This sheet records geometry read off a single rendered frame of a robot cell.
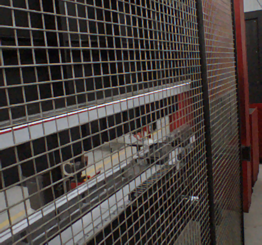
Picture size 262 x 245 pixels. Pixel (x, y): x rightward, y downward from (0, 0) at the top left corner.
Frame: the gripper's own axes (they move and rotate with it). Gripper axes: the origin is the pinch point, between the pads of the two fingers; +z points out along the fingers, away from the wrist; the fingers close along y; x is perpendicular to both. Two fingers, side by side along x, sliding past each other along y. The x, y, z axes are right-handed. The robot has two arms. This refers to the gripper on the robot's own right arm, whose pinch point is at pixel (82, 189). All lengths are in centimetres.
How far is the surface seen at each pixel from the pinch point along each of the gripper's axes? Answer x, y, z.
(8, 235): -94, 27, -16
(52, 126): -65, 46, -53
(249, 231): 80, 100, 103
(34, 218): -80, 30, -15
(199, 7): -70, 128, -76
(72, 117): -51, 49, -54
